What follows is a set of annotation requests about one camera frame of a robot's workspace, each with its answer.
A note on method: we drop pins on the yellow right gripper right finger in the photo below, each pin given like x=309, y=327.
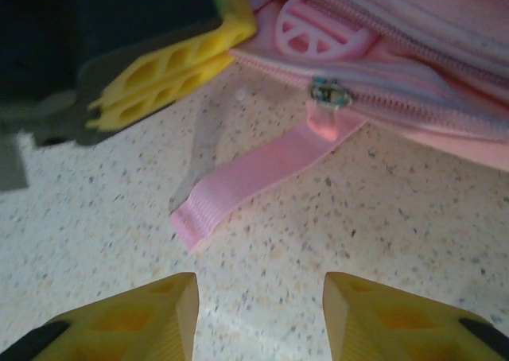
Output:
x=397, y=325

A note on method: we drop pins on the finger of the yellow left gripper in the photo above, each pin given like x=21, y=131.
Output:
x=222, y=35
x=159, y=94

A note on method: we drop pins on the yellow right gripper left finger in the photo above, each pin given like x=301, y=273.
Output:
x=119, y=325

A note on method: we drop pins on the pink backpack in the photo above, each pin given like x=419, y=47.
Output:
x=397, y=110

